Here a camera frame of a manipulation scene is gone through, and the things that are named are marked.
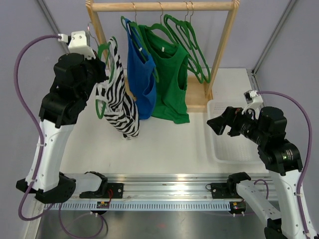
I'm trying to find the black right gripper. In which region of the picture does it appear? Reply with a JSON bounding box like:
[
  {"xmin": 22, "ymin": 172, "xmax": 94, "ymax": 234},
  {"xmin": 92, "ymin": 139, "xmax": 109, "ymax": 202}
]
[{"xmin": 207, "ymin": 106, "xmax": 267, "ymax": 144}]

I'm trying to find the green hanger with metal hook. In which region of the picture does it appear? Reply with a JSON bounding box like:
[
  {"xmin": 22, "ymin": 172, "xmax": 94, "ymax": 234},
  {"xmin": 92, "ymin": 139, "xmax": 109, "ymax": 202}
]
[{"xmin": 87, "ymin": 21, "xmax": 114, "ymax": 119}]

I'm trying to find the zebra striped tank top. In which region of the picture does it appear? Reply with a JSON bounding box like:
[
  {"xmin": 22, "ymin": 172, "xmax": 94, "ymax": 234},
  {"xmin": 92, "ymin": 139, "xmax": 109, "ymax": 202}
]
[{"xmin": 95, "ymin": 36, "xmax": 140, "ymax": 139}]

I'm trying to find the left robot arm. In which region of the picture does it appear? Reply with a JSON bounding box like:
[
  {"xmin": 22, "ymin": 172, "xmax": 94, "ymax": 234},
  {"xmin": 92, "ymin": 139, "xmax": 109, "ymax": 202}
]
[{"xmin": 16, "ymin": 53, "xmax": 107, "ymax": 204}]

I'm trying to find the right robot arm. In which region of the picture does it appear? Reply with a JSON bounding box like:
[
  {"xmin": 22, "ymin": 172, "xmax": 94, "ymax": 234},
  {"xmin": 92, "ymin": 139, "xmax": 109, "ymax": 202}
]
[{"xmin": 207, "ymin": 107, "xmax": 319, "ymax": 239}]

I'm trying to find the blue tank top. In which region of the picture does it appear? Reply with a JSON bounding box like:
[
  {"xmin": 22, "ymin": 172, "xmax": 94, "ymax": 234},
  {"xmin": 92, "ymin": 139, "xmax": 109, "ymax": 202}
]
[{"xmin": 125, "ymin": 19, "xmax": 157, "ymax": 120}]

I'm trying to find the green hanger under blue top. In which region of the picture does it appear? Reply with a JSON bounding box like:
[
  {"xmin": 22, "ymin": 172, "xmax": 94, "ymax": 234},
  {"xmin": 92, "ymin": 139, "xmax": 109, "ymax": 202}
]
[{"xmin": 121, "ymin": 2, "xmax": 159, "ymax": 83}]

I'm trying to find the green tank top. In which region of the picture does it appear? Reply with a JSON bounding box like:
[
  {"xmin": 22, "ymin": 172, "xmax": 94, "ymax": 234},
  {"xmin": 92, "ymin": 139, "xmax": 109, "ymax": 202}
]
[{"xmin": 139, "ymin": 25, "xmax": 190, "ymax": 124}]

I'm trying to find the empty green hanger front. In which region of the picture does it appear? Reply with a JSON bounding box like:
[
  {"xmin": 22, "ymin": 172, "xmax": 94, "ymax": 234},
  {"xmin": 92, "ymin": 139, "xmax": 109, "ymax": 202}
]
[{"xmin": 163, "ymin": 1, "xmax": 211, "ymax": 84}]

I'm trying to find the empty green hanger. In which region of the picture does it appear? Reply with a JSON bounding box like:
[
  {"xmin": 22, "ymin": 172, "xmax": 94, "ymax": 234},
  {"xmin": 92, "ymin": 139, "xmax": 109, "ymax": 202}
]
[
  {"xmin": 176, "ymin": 15, "xmax": 211, "ymax": 84},
  {"xmin": 163, "ymin": 1, "xmax": 211, "ymax": 84}
]

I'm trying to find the empty green hanger rear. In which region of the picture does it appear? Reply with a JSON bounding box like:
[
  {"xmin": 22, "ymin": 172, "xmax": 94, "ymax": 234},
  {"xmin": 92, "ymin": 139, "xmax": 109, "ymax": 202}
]
[{"xmin": 176, "ymin": 15, "xmax": 211, "ymax": 84}]

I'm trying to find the white plastic basket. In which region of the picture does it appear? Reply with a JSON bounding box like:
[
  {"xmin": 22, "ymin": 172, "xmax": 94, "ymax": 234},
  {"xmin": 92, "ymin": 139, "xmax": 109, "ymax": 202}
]
[{"xmin": 206, "ymin": 99, "xmax": 262, "ymax": 165}]

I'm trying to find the wooden clothes rack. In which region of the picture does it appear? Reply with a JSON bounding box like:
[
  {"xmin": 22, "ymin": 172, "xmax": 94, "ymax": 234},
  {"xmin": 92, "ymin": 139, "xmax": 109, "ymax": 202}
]
[{"xmin": 85, "ymin": 0, "xmax": 240, "ymax": 113}]

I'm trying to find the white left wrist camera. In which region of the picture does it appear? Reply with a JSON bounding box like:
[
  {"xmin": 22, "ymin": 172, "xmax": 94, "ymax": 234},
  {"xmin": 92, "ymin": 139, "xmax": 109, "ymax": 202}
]
[{"xmin": 58, "ymin": 30, "xmax": 96, "ymax": 60}]

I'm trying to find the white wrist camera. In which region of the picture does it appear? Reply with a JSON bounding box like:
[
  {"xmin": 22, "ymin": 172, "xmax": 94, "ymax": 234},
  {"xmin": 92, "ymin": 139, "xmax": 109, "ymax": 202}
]
[
  {"xmin": 58, "ymin": 30, "xmax": 96, "ymax": 60},
  {"xmin": 242, "ymin": 90, "xmax": 263, "ymax": 114}
]

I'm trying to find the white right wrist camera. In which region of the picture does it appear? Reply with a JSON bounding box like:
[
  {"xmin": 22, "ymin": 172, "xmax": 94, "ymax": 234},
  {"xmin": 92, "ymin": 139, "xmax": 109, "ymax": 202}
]
[{"xmin": 242, "ymin": 90, "xmax": 263, "ymax": 114}]

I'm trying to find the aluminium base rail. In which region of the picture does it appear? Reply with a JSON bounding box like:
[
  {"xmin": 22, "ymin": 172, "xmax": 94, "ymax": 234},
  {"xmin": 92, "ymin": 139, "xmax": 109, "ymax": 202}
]
[{"xmin": 65, "ymin": 173, "xmax": 277, "ymax": 201}]

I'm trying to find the white slotted cable duct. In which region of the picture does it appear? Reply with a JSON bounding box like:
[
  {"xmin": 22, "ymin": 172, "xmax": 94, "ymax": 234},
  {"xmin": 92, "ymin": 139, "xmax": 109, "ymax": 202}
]
[{"xmin": 52, "ymin": 200, "xmax": 230, "ymax": 211}]

